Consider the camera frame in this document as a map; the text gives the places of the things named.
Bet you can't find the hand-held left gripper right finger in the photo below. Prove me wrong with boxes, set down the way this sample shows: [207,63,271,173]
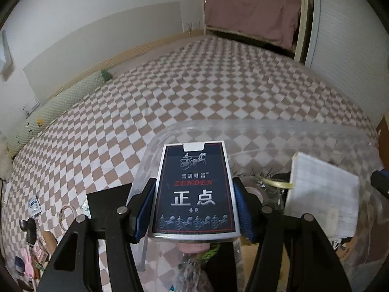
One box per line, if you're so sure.
[234,178,353,292]

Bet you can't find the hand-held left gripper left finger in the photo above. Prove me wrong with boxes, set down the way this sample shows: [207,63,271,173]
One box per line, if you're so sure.
[36,178,157,292]

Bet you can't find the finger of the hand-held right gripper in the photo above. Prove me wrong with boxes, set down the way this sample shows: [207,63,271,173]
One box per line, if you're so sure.
[371,170,389,200]

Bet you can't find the dark blue playing card box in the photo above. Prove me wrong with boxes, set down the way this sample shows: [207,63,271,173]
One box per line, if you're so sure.
[149,141,242,241]

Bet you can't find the clear plastic container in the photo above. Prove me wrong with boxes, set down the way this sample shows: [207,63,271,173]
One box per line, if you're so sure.
[137,119,389,292]

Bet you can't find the grey checked notebook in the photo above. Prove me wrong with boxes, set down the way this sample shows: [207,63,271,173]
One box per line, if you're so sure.
[284,152,361,239]

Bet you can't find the clear tape roll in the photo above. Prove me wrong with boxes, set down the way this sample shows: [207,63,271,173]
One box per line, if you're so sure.
[59,204,76,232]

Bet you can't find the small printed sachet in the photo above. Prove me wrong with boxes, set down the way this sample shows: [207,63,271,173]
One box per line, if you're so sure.
[29,196,41,216]

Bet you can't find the black car key bunch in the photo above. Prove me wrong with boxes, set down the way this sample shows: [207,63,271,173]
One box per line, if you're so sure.
[20,217,37,245]

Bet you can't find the pink rabbit toy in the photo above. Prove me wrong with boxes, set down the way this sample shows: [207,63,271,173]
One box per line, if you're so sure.
[21,248,35,276]

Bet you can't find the white shutter door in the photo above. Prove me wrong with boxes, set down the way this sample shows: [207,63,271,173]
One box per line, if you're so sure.
[305,0,389,122]

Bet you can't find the green bolster pillow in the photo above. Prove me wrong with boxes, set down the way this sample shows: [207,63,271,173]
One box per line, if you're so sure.
[6,70,111,159]

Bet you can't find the white fluffy pillow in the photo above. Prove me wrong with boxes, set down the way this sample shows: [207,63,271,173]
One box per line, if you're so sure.
[0,140,13,180]

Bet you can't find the pink blanket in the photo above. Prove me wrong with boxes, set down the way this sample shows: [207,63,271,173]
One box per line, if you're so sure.
[205,0,301,46]

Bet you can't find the white hanging wall bag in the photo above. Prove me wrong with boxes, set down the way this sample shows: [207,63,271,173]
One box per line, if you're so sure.
[0,30,14,81]

